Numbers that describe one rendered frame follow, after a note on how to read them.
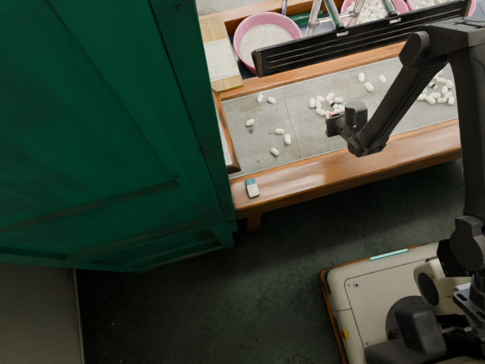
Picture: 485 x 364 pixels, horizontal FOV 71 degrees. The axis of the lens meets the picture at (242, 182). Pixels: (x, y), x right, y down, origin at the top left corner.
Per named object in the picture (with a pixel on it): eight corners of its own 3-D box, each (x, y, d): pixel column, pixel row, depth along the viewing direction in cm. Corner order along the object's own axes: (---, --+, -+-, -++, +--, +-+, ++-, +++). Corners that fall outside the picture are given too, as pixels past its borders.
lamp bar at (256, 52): (462, 27, 99) (479, 8, 92) (258, 79, 95) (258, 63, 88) (451, 6, 101) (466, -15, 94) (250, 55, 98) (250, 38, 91)
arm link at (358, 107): (355, 157, 95) (382, 149, 97) (356, 119, 89) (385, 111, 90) (335, 140, 105) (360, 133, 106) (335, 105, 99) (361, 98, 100)
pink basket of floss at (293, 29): (310, 46, 141) (315, 30, 132) (278, 95, 135) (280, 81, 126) (255, 19, 145) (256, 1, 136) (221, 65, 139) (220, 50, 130)
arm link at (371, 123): (427, 47, 58) (482, 35, 59) (411, 24, 60) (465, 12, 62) (351, 162, 97) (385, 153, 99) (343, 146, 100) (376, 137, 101)
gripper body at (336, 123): (324, 117, 109) (333, 126, 103) (354, 110, 110) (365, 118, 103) (325, 135, 112) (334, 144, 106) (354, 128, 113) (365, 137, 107)
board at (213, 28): (243, 86, 126) (243, 84, 125) (204, 96, 125) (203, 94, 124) (221, 16, 135) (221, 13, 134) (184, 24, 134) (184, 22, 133)
